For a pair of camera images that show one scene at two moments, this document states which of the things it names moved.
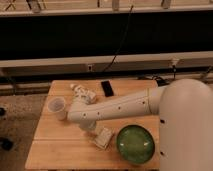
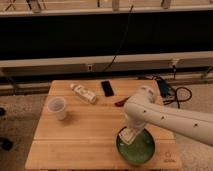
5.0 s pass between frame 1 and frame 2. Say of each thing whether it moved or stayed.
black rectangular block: stayed
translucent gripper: moved
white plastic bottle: stayed
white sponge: moved
